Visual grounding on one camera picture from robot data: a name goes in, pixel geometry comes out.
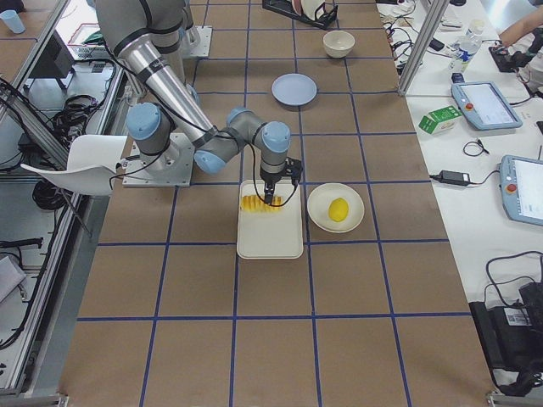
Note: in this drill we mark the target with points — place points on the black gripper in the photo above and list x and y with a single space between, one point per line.
269 176

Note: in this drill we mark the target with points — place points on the blue plate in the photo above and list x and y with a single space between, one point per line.
294 89

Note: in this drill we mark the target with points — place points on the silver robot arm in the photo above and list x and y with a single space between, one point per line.
145 37

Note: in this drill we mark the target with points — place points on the cream plate with lemon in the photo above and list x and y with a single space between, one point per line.
322 196

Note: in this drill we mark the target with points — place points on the black plate rack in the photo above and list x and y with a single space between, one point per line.
285 8

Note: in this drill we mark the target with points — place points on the cream plate in rack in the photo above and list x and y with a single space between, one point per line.
313 9

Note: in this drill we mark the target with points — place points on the pink plate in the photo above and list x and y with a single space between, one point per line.
297 6

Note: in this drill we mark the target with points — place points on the white rectangular tray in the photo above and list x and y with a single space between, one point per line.
275 235

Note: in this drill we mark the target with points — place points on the yellow lemon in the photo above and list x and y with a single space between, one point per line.
338 210

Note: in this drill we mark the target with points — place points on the cream bowl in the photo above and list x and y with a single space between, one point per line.
338 44

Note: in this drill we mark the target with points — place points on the white chair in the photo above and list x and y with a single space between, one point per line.
91 163

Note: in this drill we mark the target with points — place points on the black power adapter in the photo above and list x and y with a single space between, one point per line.
454 178

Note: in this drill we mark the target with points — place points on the green white carton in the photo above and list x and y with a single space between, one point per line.
440 120

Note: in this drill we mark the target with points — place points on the far teach pendant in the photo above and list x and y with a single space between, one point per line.
484 106

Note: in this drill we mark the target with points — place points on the teach pendant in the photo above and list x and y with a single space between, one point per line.
521 188
484 106

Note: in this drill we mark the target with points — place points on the plastic water bottle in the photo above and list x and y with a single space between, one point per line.
465 47

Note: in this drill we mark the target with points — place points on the near teach pendant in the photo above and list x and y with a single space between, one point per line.
521 188

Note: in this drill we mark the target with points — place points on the blue plastic cup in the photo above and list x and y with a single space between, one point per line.
11 19

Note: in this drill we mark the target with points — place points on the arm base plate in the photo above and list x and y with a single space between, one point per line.
195 42
172 168

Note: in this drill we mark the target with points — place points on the aluminium frame post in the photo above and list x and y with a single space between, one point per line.
426 34

